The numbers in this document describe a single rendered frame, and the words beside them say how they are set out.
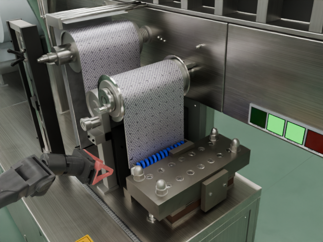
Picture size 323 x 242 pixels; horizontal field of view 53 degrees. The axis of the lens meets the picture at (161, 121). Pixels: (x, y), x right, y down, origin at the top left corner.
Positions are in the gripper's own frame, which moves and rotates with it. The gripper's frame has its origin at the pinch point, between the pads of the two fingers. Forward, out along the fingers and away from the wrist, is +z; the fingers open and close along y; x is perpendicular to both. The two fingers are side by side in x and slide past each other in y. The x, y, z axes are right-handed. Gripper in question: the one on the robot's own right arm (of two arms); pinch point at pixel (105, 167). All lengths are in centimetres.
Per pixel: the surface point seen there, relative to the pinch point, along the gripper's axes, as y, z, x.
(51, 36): -76, 5, 30
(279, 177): -29, 190, -13
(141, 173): 8.0, 7.1, 2.4
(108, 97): -2.9, -4.9, 20.5
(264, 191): -28, 171, -24
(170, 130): 0.2, 21.1, 15.0
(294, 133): 36, 29, 29
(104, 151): -8.0, 3.9, 2.0
